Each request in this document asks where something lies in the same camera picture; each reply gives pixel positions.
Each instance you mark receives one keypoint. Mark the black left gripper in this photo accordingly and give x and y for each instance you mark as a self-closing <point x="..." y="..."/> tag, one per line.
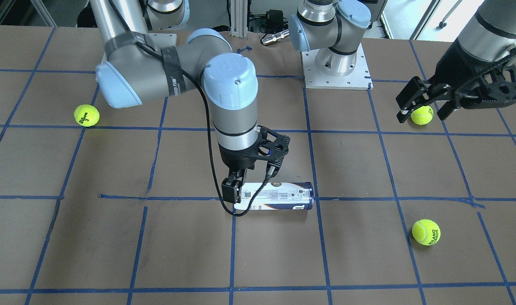
<point x="452" y="67"/>

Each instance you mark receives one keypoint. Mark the tennis ball with black lettering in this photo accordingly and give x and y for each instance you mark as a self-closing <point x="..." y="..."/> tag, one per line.
<point x="426" y="232"/>

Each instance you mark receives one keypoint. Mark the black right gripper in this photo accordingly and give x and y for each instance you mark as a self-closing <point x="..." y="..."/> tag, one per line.
<point x="237" y="160"/>

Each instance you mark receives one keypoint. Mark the near yellow tennis ball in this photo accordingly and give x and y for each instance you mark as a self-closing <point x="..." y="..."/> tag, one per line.
<point x="86" y="115"/>

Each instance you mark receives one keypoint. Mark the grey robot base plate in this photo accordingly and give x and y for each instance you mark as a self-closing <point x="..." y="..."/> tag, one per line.
<point x="324" y="69"/>

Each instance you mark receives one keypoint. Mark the yellow tennis ball edge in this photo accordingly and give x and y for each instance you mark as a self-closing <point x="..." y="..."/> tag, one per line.
<point x="422" y="115"/>

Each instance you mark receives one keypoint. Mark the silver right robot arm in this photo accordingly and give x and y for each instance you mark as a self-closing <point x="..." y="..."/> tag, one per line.
<point x="136" y="70"/>

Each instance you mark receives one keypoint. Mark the white blue tennis ball can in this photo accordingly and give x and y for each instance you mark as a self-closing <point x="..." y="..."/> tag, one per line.
<point x="284" y="196"/>

